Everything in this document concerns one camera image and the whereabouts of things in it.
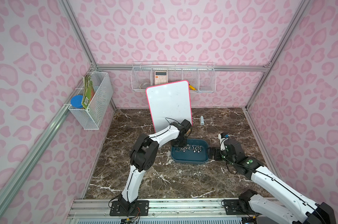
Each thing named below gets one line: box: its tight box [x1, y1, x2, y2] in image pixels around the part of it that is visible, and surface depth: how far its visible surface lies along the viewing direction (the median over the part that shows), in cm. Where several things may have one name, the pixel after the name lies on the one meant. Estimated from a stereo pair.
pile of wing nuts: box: [175, 144, 203, 154], surface depth 97 cm
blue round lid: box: [70, 94, 84, 109], surface depth 66 cm
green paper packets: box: [81, 74, 96, 110], surface depth 70 cm
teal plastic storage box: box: [170, 138, 210, 164], surface depth 95 cm
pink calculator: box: [154, 70, 168, 86], surface depth 97 cm
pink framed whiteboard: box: [145, 80, 194, 134], surface depth 93 cm
